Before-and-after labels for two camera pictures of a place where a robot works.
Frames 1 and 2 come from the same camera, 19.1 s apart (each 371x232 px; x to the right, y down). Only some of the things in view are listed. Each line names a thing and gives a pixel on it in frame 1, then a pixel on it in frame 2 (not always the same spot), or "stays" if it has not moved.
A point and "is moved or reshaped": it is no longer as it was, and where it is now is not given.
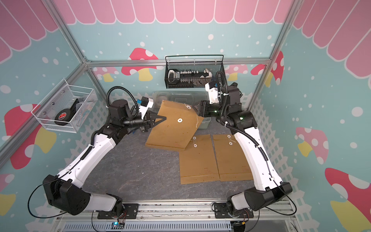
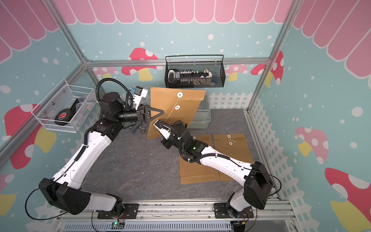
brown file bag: [198, 163] stays
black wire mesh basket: [192, 71] stays
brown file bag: [232, 163] stays
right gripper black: [205, 106] → [165, 143]
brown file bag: [175, 132] is moved or reshaped
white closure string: [230, 143] stays
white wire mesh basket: [65, 108] stays
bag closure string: [197, 118] → [172, 110]
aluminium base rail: [180, 215] stays
